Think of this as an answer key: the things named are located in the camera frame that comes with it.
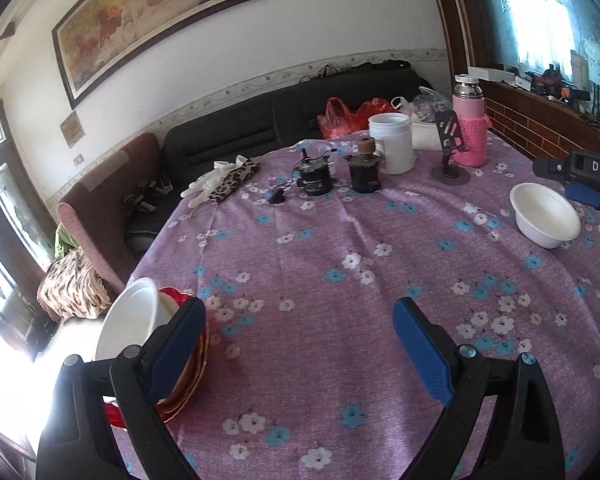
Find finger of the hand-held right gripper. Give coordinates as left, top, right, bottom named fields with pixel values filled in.
left=564, top=182, right=600, bottom=220

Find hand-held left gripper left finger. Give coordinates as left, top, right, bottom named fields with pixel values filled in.
left=35, top=297, right=207, bottom=480

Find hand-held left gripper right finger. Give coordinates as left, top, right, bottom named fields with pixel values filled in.
left=392, top=296, right=566, bottom=480

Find red gold-rimmed plate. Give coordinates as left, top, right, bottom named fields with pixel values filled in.
left=155, top=320, right=211, bottom=423

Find cream bowl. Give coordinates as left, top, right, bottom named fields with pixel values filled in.
left=157, top=291, right=179, bottom=330

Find small white bowl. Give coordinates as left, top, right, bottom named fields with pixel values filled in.
left=510, top=182, right=582, bottom=249

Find stack of red gold plates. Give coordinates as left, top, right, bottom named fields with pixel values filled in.
left=102, top=287, right=211, bottom=428

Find large deep white bowl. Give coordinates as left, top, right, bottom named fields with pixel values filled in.
left=95, top=277, right=173, bottom=361

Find assorted dark gadgets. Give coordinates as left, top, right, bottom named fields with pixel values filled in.
left=517, top=60, right=600, bottom=131

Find pink thermos bottle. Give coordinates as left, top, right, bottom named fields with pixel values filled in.
left=452, top=74, right=491, bottom=167

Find zebra patterned blanket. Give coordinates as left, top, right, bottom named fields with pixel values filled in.
left=37, top=249, right=112, bottom=321

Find long white box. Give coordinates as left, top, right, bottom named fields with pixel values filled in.
left=467, top=66, right=516, bottom=83

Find black phone stand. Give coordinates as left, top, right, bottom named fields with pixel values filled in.
left=431, top=109, right=473, bottom=186

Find green cloth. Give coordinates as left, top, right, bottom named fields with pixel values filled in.
left=55, top=224, right=78, bottom=256

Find dark striped bundle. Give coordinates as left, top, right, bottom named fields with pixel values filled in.
left=122, top=177, right=173, bottom=251

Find window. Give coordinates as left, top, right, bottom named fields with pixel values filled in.
left=472, top=0, right=600, bottom=121

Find white gloves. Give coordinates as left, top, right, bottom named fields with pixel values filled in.
left=180, top=156, right=251, bottom=209

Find brown armchair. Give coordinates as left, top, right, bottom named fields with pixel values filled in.
left=56, top=132, right=181, bottom=306

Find leopard print cloth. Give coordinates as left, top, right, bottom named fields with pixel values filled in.
left=207, top=158, right=261, bottom=206

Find clear plastic bag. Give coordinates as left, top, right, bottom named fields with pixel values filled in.
left=391, top=86, right=456, bottom=121

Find dark jar with cork lid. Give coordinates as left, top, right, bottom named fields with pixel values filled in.
left=344, top=137, right=385, bottom=194

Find white plastic jar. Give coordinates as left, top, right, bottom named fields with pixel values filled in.
left=368, top=113, right=415, bottom=175

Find black coffee grinder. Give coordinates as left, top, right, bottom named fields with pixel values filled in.
left=292, top=147, right=333, bottom=196

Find black sofa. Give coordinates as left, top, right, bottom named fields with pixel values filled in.
left=125, top=66, right=433, bottom=253

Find wooden glass door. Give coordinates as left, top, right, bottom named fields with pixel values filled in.
left=0, top=100, right=56, bottom=361

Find red plastic bag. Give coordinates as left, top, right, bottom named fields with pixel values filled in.
left=317, top=96, right=398, bottom=139

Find framed horse painting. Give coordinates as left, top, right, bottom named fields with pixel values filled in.
left=51, top=0, right=267, bottom=110

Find wooden window frame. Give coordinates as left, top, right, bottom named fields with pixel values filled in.
left=422, top=0, right=486, bottom=96

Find small wall plaque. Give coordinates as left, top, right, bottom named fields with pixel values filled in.
left=60, top=112, right=85, bottom=148

